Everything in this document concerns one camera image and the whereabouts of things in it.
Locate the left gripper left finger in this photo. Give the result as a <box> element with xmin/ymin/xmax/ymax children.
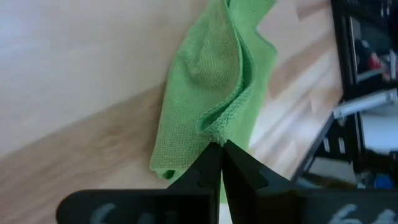
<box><xmin>55</xmin><ymin>142</ymin><xmax>222</xmax><ymax>224</ymax></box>

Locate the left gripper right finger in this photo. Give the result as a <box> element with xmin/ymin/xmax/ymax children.
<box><xmin>222</xmin><ymin>139</ymin><xmax>398</xmax><ymax>224</ymax></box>

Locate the green towel with white tag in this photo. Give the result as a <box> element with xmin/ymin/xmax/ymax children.
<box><xmin>149</xmin><ymin>0</ymin><xmax>279</xmax><ymax>205</ymax></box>

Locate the black case with white labels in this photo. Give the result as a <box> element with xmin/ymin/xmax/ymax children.
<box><xmin>317</xmin><ymin>124</ymin><xmax>361</xmax><ymax>162</ymax></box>

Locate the grey metal crossbar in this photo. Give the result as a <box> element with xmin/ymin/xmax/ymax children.
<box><xmin>332</xmin><ymin>88</ymin><xmax>398</xmax><ymax>121</ymax></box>

